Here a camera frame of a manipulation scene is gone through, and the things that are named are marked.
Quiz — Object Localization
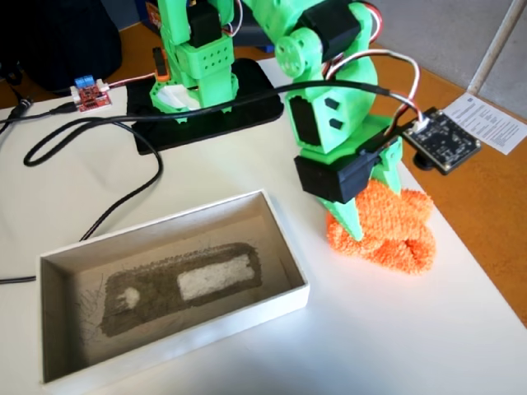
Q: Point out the orange knitted cloth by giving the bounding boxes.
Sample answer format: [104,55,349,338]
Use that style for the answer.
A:
[324,180,437,278]

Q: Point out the white metal pole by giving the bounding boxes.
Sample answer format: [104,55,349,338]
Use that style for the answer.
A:
[467,0,525,98]

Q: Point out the red controller circuit board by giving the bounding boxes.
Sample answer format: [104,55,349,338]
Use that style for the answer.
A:
[68,75,114,114]

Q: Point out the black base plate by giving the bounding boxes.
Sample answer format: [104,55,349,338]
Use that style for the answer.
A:
[125,57,286,156]

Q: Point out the red white servo wire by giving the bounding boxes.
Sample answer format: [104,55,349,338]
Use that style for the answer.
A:
[100,72,160,91]

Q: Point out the black usb cable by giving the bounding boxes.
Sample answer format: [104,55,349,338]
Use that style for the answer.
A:
[0,103,78,124]

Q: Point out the printed white paper sheet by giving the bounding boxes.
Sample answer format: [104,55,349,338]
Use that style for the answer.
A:
[444,91,527,156]

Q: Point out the black bag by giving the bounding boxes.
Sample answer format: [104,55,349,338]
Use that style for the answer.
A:
[0,0,124,97]

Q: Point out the long black camera cable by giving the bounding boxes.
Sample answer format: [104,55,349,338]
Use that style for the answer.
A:
[0,80,427,286]

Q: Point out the white cardboard box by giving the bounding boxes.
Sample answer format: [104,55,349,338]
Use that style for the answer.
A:
[39,188,310,386]

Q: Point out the red printed box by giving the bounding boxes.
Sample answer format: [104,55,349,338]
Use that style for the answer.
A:
[143,0,164,32]

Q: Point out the black camera circuit board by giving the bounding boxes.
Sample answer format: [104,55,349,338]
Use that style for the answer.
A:
[401,107,483,176]

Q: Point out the black power cable with plug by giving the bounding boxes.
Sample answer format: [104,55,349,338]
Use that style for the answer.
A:
[0,96,35,135]

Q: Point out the green gripper, black servo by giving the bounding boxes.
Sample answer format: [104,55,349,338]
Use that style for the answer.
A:
[293,132,404,243]

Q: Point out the black chair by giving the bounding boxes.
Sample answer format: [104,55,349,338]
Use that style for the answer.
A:
[232,22,273,48]

